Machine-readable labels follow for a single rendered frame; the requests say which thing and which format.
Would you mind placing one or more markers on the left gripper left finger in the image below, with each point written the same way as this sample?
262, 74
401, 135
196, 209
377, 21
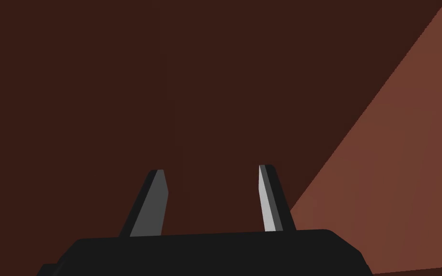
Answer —
150, 211

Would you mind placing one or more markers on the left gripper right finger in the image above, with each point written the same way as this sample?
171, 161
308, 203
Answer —
272, 207

